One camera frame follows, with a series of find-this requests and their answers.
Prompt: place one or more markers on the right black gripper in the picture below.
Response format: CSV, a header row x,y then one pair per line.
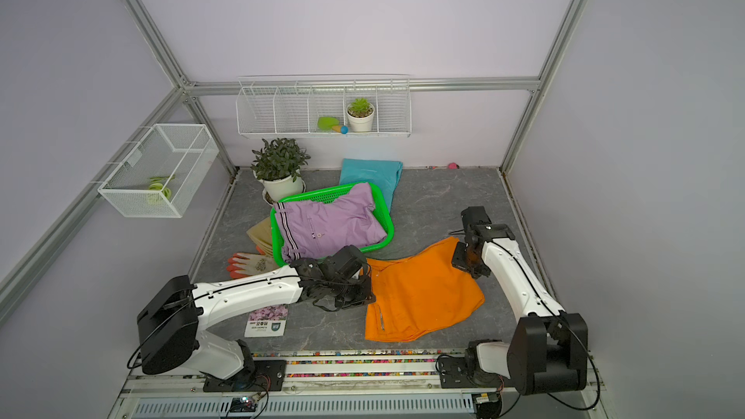
x,y
458,262

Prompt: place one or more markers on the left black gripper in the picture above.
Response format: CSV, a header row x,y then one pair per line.
x,y
364,297

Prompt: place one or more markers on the purple pants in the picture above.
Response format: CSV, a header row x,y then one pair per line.
x,y
326,227

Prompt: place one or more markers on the orange pants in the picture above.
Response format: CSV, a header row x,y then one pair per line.
x,y
419,295

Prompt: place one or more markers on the green plastic basket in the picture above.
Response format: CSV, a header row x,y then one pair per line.
x,y
384,221

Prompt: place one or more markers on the khaki pants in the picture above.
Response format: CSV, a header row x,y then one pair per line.
x,y
261,235

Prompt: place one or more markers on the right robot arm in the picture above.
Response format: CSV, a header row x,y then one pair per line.
x,y
549,350

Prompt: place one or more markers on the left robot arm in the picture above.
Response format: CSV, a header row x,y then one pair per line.
x,y
174,327

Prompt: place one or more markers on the teal folded pants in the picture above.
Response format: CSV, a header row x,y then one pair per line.
x,y
384,174

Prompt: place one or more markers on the green item in side basket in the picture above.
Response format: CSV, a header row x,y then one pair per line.
x,y
159,191

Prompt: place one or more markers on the flower seed packet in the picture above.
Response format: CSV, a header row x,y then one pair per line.
x,y
269,322

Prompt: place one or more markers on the red white work glove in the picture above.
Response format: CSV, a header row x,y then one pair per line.
x,y
242,265

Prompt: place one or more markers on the large potted plant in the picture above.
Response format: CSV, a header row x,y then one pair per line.
x,y
277,166

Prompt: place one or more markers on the green toy shovel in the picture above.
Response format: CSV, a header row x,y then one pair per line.
x,y
329,124

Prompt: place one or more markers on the small potted succulent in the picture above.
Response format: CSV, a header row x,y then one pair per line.
x,y
360,115

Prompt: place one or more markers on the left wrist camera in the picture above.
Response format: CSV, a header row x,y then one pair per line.
x,y
348,263

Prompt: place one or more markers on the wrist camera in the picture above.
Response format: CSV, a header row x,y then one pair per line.
x,y
348,263
474,216

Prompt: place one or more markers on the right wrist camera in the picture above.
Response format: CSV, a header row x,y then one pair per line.
x,y
474,216

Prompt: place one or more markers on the aluminium mounting rail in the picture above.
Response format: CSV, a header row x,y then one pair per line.
x,y
345,384

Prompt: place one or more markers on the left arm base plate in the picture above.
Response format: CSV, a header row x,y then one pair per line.
x,y
268,375

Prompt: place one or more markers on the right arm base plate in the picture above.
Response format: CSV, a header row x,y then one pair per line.
x,y
456,373

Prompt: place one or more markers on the white wire wall shelf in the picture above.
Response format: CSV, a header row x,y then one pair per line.
x,y
289,106

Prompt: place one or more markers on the white wire side basket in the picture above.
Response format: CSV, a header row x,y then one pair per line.
x,y
184,150

